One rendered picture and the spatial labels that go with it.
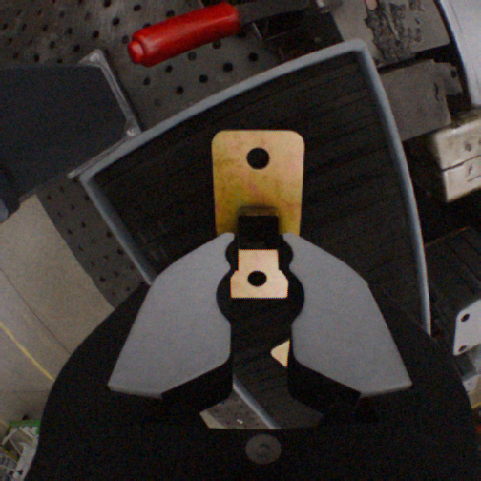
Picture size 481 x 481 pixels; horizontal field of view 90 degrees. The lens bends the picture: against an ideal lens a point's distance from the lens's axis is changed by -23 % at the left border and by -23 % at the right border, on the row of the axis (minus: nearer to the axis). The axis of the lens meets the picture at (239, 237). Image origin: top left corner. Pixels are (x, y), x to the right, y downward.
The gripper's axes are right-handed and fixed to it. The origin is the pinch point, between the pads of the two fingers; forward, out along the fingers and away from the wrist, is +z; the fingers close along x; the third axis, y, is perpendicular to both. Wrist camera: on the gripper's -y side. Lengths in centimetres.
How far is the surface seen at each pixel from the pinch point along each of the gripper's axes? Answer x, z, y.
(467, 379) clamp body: 36, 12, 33
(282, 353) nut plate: 1.7, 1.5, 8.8
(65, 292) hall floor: -115, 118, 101
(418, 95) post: 10.8, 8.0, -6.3
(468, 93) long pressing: 23.3, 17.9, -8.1
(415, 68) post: 10.5, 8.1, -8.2
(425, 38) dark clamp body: 12.5, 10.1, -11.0
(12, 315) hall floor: -182, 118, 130
